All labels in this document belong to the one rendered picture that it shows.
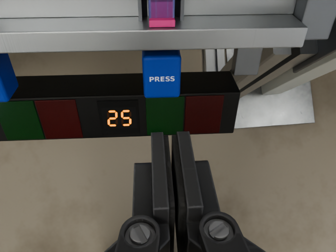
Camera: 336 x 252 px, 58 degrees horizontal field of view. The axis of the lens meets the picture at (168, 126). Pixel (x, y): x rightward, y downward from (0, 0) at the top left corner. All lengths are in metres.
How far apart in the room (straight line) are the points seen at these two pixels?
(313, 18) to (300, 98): 0.81
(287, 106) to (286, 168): 0.19
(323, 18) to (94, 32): 0.13
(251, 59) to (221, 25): 0.08
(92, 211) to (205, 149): 0.37
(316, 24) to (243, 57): 0.07
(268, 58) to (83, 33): 0.18
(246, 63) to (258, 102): 0.70
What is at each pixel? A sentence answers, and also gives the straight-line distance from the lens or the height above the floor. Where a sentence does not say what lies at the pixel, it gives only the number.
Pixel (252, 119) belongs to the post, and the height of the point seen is 0.01.
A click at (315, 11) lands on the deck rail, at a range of 0.20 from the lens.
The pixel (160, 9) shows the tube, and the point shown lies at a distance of 0.17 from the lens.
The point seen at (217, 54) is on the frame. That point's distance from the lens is 0.61.
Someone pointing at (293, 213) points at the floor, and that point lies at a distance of 1.00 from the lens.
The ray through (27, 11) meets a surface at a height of 0.72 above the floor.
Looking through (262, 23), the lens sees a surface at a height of 0.73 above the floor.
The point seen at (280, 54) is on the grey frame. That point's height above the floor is 0.64.
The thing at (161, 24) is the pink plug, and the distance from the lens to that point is 0.17.
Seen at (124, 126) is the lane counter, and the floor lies 0.65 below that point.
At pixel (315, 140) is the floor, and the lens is 1.02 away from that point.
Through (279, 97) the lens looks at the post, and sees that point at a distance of 0.97.
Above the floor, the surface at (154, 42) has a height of 0.73.
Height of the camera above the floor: 0.89
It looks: 85 degrees down
